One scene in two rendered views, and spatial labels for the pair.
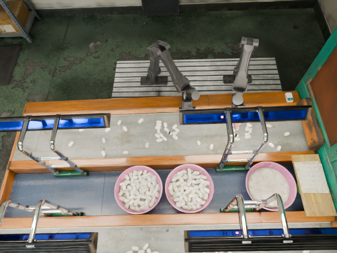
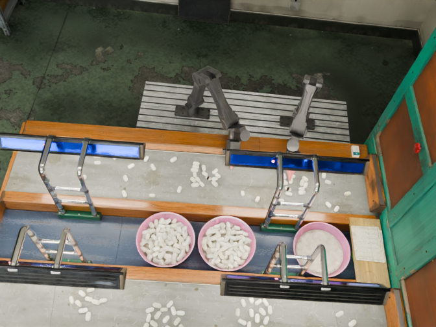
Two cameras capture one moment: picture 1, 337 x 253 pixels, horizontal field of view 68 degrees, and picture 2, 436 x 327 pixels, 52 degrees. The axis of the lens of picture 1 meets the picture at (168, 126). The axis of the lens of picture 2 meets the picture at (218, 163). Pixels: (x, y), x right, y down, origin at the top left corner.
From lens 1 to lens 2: 0.72 m
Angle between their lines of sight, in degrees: 6
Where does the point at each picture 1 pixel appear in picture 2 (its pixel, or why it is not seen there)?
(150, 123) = (185, 163)
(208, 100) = (259, 144)
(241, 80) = (299, 123)
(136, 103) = (169, 137)
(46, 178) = (46, 218)
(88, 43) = (93, 48)
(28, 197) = not seen: hidden behind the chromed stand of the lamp
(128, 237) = (149, 293)
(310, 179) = (366, 246)
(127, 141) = (155, 182)
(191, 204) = (228, 263)
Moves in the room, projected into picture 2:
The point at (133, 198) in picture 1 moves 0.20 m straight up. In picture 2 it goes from (157, 250) to (156, 233)
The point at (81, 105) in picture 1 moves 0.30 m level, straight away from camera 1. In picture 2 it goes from (98, 132) to (74, 93)
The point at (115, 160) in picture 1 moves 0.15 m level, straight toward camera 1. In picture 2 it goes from (139, 204) to (156, 228)
